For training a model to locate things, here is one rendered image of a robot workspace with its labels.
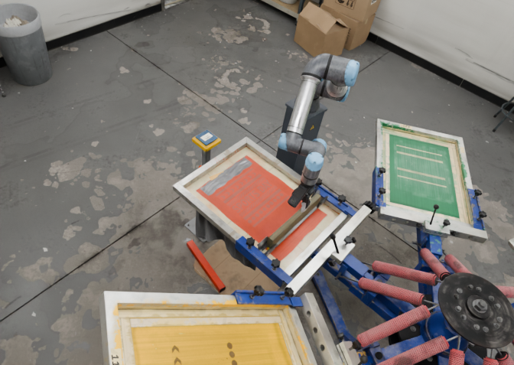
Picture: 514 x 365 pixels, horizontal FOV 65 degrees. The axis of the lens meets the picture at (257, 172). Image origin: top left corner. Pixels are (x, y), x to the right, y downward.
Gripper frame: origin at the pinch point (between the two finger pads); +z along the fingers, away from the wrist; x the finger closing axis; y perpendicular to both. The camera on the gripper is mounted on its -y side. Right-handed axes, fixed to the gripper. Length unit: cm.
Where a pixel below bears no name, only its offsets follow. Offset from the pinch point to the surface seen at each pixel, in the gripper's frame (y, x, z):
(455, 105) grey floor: 337, 1, 113
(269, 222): -6.5, 9.9, 16.3
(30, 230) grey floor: -84, 162, 112
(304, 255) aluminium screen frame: -11.0, -16.4, 12.7
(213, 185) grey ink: -11, 48, 16
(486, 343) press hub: -10, -92, -19
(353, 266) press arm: -1.6, -37.5, 7.5
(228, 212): -17.8, 29.3, 16.3
